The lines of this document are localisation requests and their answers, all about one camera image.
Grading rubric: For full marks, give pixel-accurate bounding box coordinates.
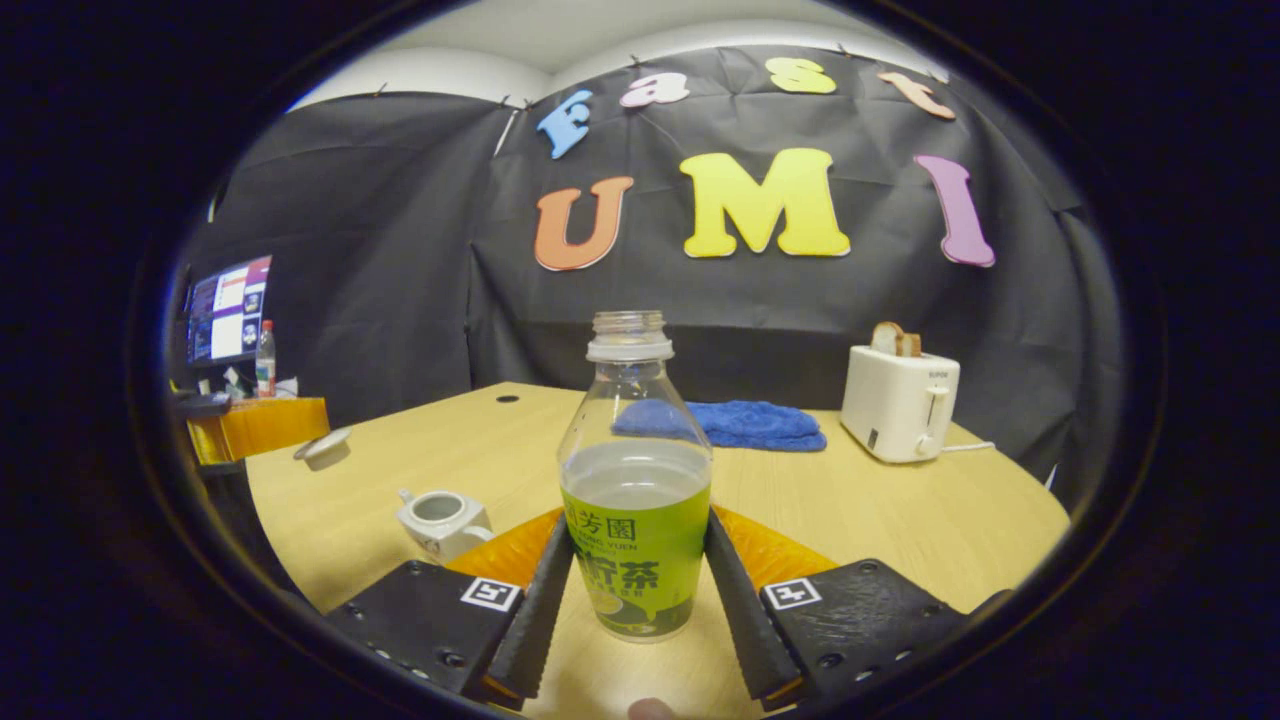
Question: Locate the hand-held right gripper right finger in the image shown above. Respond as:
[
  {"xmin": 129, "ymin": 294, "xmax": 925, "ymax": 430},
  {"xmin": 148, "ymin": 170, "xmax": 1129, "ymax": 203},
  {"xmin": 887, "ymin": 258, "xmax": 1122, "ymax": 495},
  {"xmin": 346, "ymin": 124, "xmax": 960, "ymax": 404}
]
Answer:
[{"xmin": 703, "ymin": 505, "xmax": 971, "ymax": 713}]

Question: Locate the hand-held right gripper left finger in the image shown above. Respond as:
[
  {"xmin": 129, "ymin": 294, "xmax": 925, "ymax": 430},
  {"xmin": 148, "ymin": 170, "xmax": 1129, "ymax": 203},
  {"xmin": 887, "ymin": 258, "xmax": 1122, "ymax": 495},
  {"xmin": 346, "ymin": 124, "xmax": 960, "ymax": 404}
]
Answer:
[{"xmin": 322, "ymin": 508, "xmax": 577, "ymax": 713}]

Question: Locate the white teacup lid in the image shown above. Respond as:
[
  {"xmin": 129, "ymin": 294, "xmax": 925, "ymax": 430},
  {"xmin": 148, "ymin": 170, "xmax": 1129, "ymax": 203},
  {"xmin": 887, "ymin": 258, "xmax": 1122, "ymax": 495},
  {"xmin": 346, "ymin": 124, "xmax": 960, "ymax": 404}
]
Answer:
[{"xmin": 293, "ymin": 427, "xmax": 353, "ymax": 472}]

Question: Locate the green label water bottle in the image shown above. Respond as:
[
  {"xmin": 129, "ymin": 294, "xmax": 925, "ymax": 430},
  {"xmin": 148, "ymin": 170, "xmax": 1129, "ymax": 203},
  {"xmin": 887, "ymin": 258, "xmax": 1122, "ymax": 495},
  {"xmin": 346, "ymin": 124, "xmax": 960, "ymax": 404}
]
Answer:
[{"xmin": 557, "ymin": 310, "xmax": 714, "ymax": 643}]

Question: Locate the computer monitor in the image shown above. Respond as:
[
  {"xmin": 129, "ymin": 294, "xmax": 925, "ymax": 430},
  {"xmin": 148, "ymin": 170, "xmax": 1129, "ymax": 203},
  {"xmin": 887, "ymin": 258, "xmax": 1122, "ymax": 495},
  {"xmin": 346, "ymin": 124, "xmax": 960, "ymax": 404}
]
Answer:
[{"xmin": 186, "ymin": 255, "xmax": 273, "ymax": 367}]

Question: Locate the blue towel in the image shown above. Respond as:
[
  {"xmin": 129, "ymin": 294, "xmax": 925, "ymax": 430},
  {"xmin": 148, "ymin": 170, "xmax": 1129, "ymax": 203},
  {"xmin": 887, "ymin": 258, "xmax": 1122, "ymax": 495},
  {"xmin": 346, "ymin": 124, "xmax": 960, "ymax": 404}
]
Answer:
[{"xmin": 612, "ymin": 400, "xmax": 828, "ymax": 453}]

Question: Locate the black backdrop cloth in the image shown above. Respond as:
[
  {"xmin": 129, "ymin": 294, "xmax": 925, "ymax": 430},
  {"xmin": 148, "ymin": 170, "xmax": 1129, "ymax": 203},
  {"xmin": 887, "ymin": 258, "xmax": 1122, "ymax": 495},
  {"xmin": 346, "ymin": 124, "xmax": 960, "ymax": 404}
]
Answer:
[{"xmin": 175, "ymin": 45, "xmax": 1126, "ymax": 491}]

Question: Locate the white toaster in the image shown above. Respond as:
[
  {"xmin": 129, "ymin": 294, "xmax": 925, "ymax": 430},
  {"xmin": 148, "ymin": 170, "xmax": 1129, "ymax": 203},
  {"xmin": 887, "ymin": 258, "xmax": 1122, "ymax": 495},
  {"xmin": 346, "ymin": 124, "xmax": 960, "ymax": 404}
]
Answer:
[{"xmin": 840, "ymin": 345, "xmax": 961, "ymax": 464}]

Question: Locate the bread slice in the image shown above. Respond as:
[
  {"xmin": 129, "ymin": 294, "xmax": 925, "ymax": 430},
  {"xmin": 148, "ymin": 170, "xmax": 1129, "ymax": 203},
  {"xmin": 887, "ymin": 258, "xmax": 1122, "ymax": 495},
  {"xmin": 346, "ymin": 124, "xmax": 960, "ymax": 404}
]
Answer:
[{"xmin": 870, "ymin": 321, "xmax": 923, "ymax": 358}]

